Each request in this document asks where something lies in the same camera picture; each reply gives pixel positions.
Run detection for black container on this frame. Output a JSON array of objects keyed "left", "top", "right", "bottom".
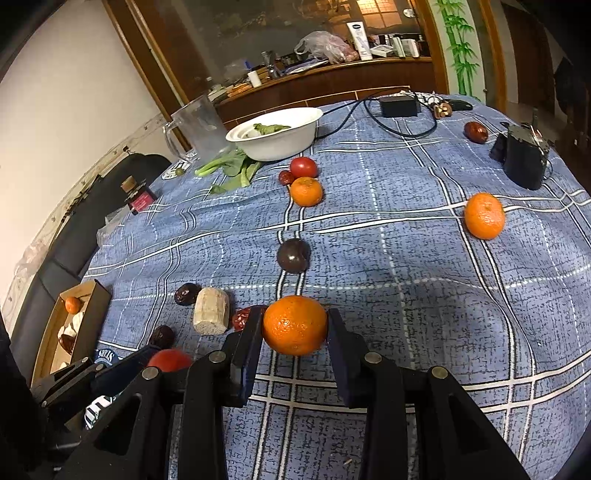
[{"left": 490, "top": 108, "right": 553, "bottom": 191}]

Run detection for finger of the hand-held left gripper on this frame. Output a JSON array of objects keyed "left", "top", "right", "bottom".
[
  {"left": 91, "top": 346, "right": 160, "bottom": 396},
  {"left": 30, "top": 357, "right": 105, "bottom": 408}
]

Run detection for dark jacket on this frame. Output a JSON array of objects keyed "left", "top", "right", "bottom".
[{"left": 553, "top": 58, "right": 591, "bottom": 144}]

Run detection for brown wooden door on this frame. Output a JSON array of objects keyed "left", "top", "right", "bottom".
[{"left": 502, "top": 4, "right": 557, "bottom": 104}]

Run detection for white boxes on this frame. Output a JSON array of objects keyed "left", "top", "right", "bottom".
[{"left": 370, "top": 33, "right": 423, "bottom": 59}]

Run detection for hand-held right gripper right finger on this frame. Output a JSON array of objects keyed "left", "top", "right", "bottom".
[{"left": 326, "top": 308, "right": 532, "bottom": 480}]

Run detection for black power adapter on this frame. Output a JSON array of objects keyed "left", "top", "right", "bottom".
[{"left": 379, "top": 95, "right": 421, "bottom": 118}]

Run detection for small orange mandarin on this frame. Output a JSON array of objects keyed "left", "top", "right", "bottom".
[{"left": 289, "top": 176, "right": 324, "bottom": 208}]

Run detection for cardboard box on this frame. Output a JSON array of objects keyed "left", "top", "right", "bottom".
[{"left": 31, "top": 278, "right": 113, "bottom": 387}]

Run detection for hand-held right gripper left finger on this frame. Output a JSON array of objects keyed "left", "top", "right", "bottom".
[{"left": 54, "top": 318, "right": 265, "bottom": 480}]

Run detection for dark red date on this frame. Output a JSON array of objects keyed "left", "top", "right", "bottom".
[{"left": 464, "top": 121, "right": 489, "bottom": 145}]

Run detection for bottle with red label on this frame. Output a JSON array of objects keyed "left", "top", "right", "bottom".
[{"left": 120, "top": 177, "right": 156, "bottom": 216}]

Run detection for black cable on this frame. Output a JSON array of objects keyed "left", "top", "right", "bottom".
[{"left": 316, "top": 91, "right": 438, "bottom": 138}]

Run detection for wooden cabinet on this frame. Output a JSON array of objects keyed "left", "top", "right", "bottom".
[{"left": 102, "top": 0, "right": 504, "bottom": 132}]

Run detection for translucent plastic bag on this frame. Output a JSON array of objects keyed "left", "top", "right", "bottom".
[{"left": 294, "top": 31, "right": 359, "bottom": 65}]

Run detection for red tomato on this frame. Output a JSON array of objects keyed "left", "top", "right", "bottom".
[
  {"left": 148, "top": 349, "right": 194, "bottom": 373},
  {"left": 290, "top": 157, "right": 319, "bottom": 180}
]

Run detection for white bowl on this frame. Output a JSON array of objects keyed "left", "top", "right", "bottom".
[{"left": 225, "top": 107, "right": 324, "bottom": 162}]

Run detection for large orange mandarin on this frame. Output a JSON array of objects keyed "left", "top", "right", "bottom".
[{"left": 464, "top": 192, "right": 507, "bottom": 241}]

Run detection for white tube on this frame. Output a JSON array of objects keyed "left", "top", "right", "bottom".
[{"left": 346, "top": 21, "right": 374, "bottom": 62}]

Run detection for clear plastic pitcher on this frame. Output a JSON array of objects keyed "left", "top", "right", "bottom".
[{"left": 161, "top": 94, "right": 232, "bottom": 163}]

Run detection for bamboo wall decoration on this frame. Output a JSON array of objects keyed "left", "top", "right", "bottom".
[{"left": 433, "top": 0, "right": 486, "bottom": 101}]

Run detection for dark purple plum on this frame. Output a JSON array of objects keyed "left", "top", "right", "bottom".
[{"left": 276, "top": 238, "right": 311, "bottom": 274}]

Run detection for green leafy vegetable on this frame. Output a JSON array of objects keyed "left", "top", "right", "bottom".
[{"left": 194, "top": 148, "right": 265, "bottom": 195}]

